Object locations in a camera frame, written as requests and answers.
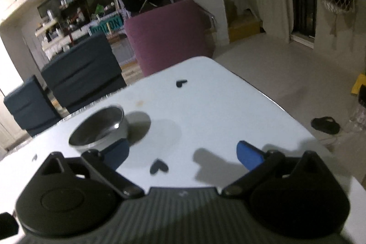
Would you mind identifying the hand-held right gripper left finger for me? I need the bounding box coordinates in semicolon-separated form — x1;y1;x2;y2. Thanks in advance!
36;139;145;199

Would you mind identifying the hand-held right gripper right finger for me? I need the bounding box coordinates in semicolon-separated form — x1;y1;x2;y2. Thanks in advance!
221;141;329;199

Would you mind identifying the small round steel bowl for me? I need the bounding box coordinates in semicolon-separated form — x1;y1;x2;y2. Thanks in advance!
69;106;128;151

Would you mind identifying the black slipper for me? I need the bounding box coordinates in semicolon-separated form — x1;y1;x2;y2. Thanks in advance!
311;116;341;135

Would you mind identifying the dark blue chair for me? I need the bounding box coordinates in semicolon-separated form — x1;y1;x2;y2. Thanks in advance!
3;75;62;137
41;32;126;114

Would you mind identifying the purple armchair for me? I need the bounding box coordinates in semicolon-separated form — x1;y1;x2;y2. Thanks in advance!
125;0;215;77

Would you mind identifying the yellow box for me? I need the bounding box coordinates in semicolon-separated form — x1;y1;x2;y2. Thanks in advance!
227;19;262;43

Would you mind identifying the teal sign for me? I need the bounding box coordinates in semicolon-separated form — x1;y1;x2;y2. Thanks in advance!
89;15;125;36

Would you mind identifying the white shelf cart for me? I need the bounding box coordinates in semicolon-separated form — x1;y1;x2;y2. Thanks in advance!
35;18;72;46

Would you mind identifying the white staircase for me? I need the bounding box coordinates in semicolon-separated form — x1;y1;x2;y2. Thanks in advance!
160;0;229;46

